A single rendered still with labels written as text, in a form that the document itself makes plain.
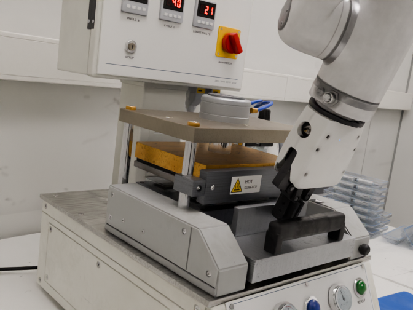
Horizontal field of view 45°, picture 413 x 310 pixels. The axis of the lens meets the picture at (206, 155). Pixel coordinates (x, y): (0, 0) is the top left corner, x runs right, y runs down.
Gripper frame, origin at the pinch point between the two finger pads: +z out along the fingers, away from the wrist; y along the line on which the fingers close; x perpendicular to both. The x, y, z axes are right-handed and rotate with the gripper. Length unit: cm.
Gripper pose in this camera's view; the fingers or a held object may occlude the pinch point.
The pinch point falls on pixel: (287, 208)
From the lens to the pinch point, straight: 70.4
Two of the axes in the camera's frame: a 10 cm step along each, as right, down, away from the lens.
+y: 7.4, -0.1, 6.7
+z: -3.4, 8.5, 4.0
